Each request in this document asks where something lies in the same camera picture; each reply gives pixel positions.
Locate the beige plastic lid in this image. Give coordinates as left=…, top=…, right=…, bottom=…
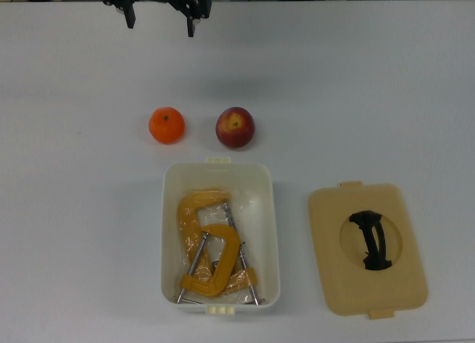
left=307, top=180, right=429, bottom=321

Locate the large yellow C-clamp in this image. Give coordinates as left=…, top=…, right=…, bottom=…
left=176, top=187, right=266, bottom=306

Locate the small yellow C-clamp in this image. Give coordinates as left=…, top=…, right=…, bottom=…
left=171, top=223, right=240, bottom=304

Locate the orange toy fruit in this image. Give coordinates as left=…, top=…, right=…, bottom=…
left=148, top=105, right=186, bottom=146

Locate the black lid handle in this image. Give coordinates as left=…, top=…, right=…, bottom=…
left=347, top=209, right=394, bottom=272

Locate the red toy apple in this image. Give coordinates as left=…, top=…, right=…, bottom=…
left=215, top=105, right=257, bottom=150

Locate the white plastic container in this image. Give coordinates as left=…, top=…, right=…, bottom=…
left=160, top=156, right=281, bottom=316

